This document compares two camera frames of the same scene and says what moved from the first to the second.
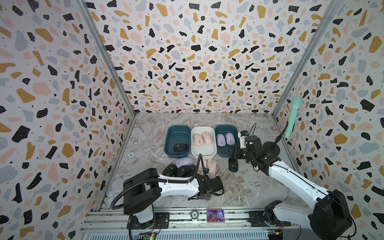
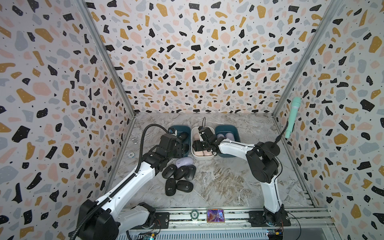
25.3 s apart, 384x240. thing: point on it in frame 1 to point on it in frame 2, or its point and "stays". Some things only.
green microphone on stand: [272, 148] stays
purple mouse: [230, 138] stays
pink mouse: [198, 139] stays
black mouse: [233, 164] to [183, 136]
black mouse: [170, 170] stays
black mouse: [190, 170] stays
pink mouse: [212, 165] to [199, 153]
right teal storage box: [222, 151] stays
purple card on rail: [215, 215] stays
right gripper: [237, 150] to [197, 145]
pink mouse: [200, 168] to [206, 153]
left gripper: [209, 199] to [181, 151]
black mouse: [182, 172] stays
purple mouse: [184, 161] stays
